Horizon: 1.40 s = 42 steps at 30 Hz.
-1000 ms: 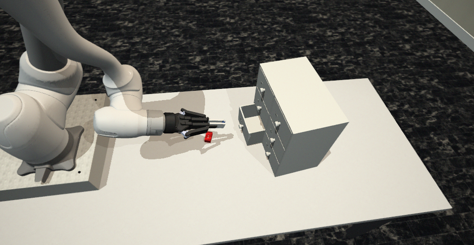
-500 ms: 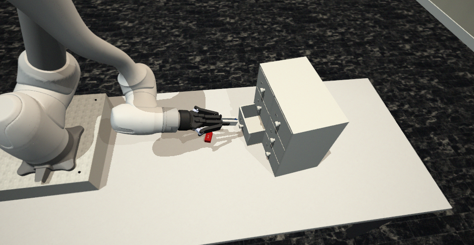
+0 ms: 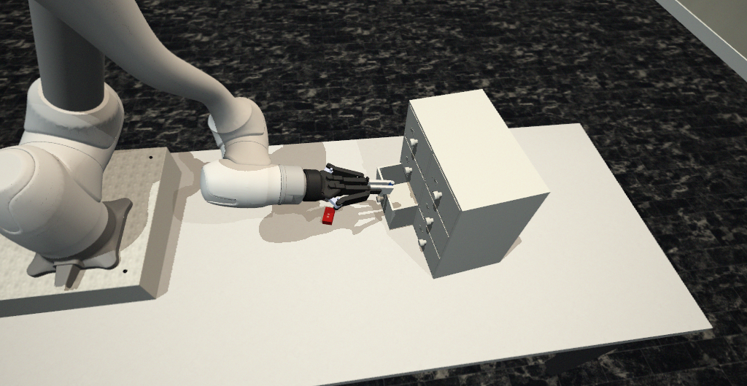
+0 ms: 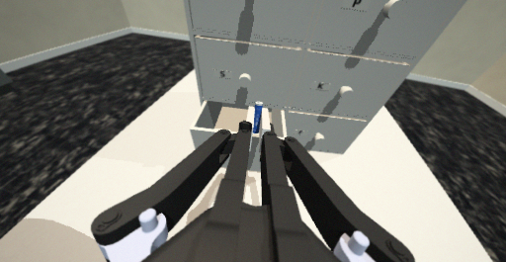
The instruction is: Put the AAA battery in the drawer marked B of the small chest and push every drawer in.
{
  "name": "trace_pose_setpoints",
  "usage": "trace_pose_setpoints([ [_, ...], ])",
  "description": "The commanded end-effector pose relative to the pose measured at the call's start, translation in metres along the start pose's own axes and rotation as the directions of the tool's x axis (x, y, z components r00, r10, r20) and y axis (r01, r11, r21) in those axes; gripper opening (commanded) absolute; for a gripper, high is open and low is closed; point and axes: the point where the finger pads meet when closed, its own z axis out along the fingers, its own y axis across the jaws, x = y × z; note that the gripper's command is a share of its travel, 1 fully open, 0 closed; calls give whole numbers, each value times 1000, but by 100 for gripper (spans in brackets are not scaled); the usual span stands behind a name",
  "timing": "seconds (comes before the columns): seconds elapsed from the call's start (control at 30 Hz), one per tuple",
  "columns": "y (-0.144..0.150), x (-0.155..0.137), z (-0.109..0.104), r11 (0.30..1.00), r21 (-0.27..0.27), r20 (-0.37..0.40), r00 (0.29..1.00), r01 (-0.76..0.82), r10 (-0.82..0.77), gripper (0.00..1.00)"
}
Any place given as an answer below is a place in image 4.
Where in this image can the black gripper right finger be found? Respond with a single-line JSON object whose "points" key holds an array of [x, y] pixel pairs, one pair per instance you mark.
{"points": [[350, 234]]}

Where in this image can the grey chest of drawers with cream top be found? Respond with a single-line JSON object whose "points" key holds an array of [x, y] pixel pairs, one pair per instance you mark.
{"points": [[304, 46]]}

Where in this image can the blue battery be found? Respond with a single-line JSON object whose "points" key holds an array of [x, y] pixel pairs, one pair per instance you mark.
{"points": [[257, 116]]}

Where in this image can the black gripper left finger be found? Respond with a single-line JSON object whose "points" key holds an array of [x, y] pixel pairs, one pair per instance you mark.
{"points": [[132, 229]]}

